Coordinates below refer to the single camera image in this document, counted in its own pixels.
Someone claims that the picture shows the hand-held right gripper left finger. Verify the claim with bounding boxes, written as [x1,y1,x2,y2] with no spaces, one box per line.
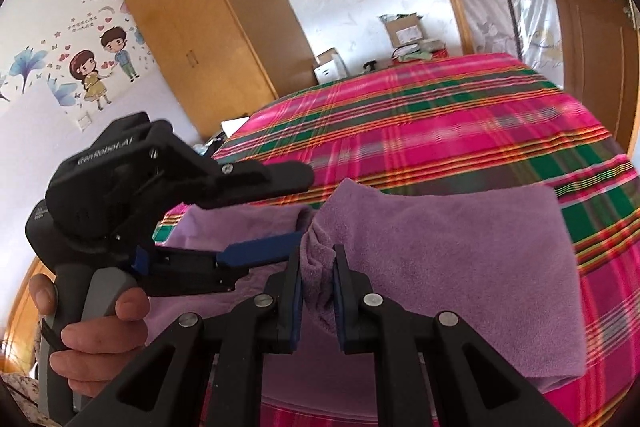
[65,246,306,427]

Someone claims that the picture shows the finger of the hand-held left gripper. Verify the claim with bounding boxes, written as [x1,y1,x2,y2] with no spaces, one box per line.
[132,231,306,299]
[200,161,316,210]

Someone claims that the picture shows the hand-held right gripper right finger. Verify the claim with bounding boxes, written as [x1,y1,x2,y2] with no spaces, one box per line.
[332,245,573,427]

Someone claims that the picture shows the purple fleece pants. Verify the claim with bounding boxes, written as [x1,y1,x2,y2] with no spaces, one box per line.
[150,177,588,394]

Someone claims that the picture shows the person's left hand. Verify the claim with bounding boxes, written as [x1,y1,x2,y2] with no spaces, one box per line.
[29,274,151,400]

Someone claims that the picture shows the white paper sheet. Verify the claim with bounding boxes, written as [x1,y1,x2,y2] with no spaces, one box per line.
[220,117,250,138]

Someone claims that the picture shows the black cloth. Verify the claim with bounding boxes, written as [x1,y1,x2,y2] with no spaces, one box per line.
[199,132,227,154]

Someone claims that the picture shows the white cardboard box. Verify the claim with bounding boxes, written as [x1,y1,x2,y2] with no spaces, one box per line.
[313,49,347,84]

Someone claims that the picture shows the wooden headboard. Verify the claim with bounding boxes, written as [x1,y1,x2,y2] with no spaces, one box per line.
[5,256,57,358]

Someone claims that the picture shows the wooden wardrobe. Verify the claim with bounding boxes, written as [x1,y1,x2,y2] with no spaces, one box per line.
[119,0,319,142]

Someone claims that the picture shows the pink plaid bed sheet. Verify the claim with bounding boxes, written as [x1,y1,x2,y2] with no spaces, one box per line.
[152,52,640,427]

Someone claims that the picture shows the open cardboard box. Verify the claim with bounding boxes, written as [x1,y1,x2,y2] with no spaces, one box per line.
[381,12,427,51]

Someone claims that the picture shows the wooden door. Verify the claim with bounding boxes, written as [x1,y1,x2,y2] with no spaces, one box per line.
[520,0,640,154]

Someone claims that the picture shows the cartoon couple wall sticker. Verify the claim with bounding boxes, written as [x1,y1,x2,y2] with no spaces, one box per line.
[0,0,152,114]

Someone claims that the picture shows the metal door handle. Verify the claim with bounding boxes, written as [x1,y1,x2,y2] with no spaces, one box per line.
[612,0,637,31]

